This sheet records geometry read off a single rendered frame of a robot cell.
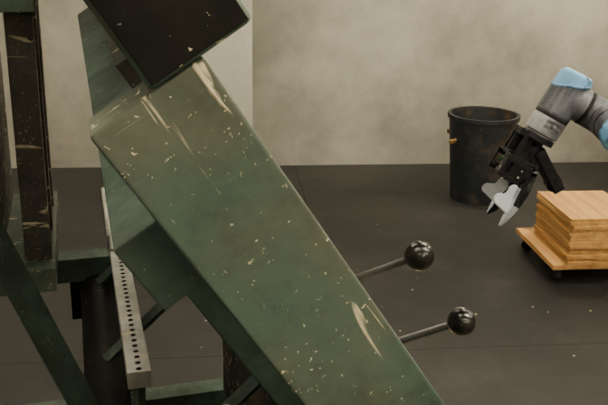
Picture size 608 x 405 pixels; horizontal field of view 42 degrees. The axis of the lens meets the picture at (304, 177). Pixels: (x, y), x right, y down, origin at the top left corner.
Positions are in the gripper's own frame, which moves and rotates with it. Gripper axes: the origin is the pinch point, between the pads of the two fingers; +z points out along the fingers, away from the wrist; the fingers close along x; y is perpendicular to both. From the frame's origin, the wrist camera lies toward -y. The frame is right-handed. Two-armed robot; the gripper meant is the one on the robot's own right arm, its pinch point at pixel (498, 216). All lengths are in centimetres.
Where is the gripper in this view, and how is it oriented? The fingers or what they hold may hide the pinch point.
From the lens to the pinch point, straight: 184.0
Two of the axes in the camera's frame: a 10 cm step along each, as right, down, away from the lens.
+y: -8.7, -4.3, -2.2
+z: -4.8, 8.5, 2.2
